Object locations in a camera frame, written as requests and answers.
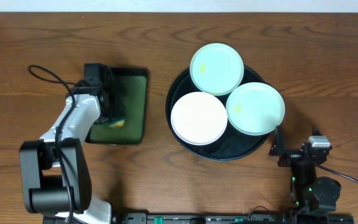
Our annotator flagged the yellow green sponge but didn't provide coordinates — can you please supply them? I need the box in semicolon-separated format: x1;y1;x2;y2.
108;118;125;128

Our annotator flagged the white plate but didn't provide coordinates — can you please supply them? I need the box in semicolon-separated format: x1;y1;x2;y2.
170;91;228;146

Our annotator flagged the mint green plate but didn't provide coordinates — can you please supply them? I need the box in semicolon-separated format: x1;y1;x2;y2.
226;82;285;136
190;43;244;96

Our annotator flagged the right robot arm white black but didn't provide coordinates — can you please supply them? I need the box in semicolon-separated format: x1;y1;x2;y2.
269;126;341;223

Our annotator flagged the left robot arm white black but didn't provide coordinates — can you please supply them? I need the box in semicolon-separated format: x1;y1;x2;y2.
19;63;114;223

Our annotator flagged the rectangular black tray green liquid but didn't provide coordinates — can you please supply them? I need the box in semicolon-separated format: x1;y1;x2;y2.
86;67;149;144

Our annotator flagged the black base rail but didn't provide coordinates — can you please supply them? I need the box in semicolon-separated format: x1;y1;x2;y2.
42;212;356;224

